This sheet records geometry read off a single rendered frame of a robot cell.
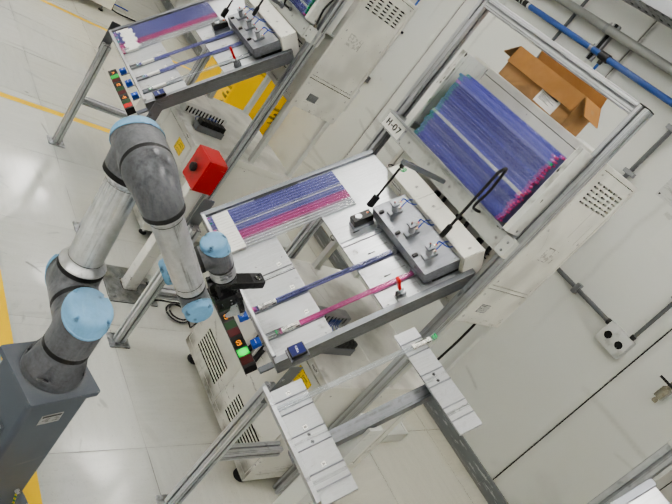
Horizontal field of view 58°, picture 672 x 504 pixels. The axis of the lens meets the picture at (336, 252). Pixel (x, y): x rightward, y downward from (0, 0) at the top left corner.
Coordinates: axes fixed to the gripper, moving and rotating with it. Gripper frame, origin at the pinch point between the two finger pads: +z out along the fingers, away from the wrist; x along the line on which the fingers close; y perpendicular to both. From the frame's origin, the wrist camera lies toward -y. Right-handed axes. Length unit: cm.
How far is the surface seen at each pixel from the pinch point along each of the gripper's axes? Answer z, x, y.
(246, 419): 18.5, 25.0, 11.2
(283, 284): 2.8, -5.5, -16.3
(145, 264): 54, -83, 24
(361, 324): 1.6, 21.0, -31.1
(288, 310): 2.8, 4.7, -13.6
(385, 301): 2.7, 16.3, -42.3
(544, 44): -45, -19, -120
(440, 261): -3, 15, -63
